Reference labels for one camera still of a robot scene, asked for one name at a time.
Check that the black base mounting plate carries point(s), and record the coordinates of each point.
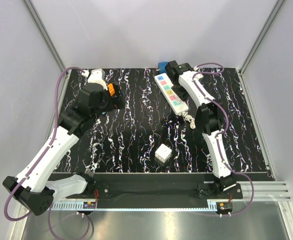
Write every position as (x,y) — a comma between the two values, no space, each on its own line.
(146,191)

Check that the blue cube adapter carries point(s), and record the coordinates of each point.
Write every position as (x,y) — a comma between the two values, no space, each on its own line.
(161,67)

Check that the orange power strip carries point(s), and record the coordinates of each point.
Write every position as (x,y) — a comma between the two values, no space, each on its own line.
(111,89)

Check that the white cube adapter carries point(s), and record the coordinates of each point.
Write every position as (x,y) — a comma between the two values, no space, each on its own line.
(163,153)

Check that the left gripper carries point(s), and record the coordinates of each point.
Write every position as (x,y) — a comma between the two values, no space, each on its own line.
(117,102)

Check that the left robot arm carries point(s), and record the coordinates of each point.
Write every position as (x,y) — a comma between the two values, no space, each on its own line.
(32,187)

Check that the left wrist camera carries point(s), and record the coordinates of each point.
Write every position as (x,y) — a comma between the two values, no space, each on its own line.
(97,76)

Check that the white multicolour power strip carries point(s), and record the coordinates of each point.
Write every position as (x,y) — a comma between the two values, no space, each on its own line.
(166,87)

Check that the white power strip cord plug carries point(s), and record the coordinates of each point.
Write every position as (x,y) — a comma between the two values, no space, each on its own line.
(188,118)

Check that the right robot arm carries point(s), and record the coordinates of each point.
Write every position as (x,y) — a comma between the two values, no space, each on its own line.
(211,121)

